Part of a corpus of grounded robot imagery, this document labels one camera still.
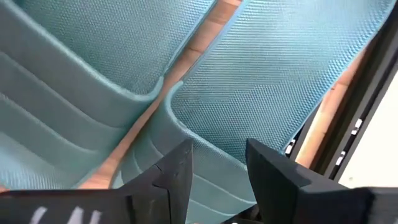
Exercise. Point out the green rubber slide sandal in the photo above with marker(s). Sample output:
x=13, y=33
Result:
x=93, y=46
x=264, y=77

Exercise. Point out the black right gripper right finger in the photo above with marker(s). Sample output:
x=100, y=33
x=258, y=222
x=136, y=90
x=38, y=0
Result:
x=311, y=205

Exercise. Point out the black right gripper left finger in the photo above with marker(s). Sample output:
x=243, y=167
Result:
x=93, y=207

